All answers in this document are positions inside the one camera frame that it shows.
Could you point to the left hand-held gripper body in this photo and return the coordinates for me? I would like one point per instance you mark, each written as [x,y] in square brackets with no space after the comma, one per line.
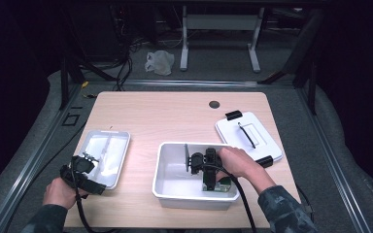
[79,171]

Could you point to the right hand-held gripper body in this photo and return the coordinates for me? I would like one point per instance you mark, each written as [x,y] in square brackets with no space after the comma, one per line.
[197,161]

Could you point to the white plastic storage box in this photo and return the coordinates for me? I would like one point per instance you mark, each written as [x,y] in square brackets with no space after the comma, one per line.
[175,174]

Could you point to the white plastic tray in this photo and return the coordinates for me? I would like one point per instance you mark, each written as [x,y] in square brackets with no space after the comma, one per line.
[113,155]

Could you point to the person's left hand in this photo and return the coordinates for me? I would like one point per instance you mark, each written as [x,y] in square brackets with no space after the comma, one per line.
[58,194]

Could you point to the person's right hand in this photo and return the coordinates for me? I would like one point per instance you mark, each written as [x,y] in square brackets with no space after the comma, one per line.
[243,165]

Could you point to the black stand legs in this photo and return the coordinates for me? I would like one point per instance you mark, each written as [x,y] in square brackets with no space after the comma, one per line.
[65,84]

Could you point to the crumpled clear plastic bag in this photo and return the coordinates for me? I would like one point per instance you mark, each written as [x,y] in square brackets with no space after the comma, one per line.
[160,61]

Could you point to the black slanted stand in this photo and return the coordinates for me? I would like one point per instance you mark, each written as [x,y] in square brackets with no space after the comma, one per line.
[304,42]

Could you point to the long metal floor rail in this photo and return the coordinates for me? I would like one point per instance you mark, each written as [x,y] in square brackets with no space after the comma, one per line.
[333,161]
[22,174]

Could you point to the short metal floor rail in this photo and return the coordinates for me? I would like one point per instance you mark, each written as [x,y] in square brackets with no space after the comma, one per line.
[191,83]

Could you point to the white metal desk frame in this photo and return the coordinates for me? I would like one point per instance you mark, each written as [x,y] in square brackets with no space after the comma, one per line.
[220,22]

